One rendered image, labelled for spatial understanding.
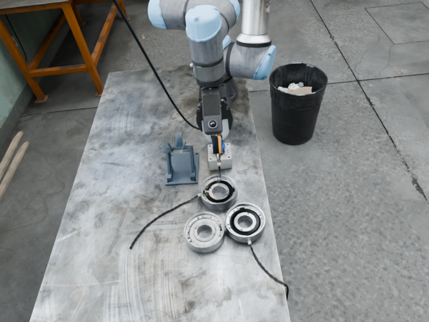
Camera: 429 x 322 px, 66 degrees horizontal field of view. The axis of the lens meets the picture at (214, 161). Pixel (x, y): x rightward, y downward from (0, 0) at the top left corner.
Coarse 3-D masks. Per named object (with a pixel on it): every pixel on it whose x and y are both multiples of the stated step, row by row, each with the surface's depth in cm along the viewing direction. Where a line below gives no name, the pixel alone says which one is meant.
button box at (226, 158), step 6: (210, 144) 106; (228, 144) 105; (210, 150) 104; (228, 150) 103; (210, 156) 102; (222, 156) 102; (228, 156) 101; (210, 162) 101; (216, 162) 102; (222, 162) 102; (228, 162) 102; (210, 168) 103; (216, 168) 103; (222, 168) 104; (228, 168) 104
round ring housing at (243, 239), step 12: (240, 204) 90; (252, 204) 89; (228, 216) 89; (240, 216) 88; (252, 216) 88; (264, 216) 86; (228, 228) 85; (240, 228) 86; (252, 228) 86; (264, 228) 86; (240, 240) 84; (252, 240) 84
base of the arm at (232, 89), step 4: (224, 80) 120; (228, 80) 121; (232, 80) 124; (228, 84) 122; (232, 84) 124; (228, 88) 122; (232, 88) 124; (236, 88) 127; (228, 92) 123; (232, 92) 125; (236, 92) 126; (228, 96) 124; (232, 96) 125; (236, 96) 127; (228, 100) 124; (232, 100) 126; (228, 104) 125
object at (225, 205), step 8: (216, 176) 98; (224, 176) 97; (216, 184) 96; (224, 184) 96; (232, 184) 96; (200, 192) 94; (224, 192) 98; (208, 200) 93; (232, 200) 92; (216, 208) 92; (224, 208) 93
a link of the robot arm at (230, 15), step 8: (192, 0) 79; (200, 0) 78; (208, 0) 78; (216, 0) 77; (224, 0) 77; (232, 0) 79; (224, 8) 76; (232, 8) 78; (224, 16) 74; (232, 16) 77; (232, 24) 79
